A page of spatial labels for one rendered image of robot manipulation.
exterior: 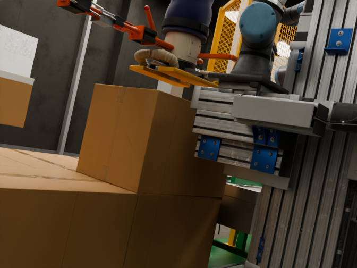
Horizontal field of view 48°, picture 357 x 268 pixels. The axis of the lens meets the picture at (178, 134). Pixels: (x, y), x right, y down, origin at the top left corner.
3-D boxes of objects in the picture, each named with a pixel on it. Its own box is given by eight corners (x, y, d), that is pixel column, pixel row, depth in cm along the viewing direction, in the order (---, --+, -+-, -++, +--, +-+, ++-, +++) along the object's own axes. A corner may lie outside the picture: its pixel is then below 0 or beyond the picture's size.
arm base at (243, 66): (276, 88, 148) (282, 61, 148) (258, 77, 136) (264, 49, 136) (241, 84, 157) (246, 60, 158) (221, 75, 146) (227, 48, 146)
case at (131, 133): (164, 179, 222) (179, 109, 223) (223, 197, 196) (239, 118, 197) (75, 171, 176) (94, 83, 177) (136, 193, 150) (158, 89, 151)
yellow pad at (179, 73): (203, 89, 198) (205, 78, 198) (219, 90, 192) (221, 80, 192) (156, 70, 173) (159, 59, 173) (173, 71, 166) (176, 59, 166)
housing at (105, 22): (103, 27, 159) (105, 16, 159) (114, 26, 154) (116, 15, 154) (89, 21, 153) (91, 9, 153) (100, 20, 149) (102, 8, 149)
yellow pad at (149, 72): (175, 86, 211) (177, 77, 211) (189, 88, 204) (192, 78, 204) (128, 68, 185) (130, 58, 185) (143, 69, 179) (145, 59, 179)
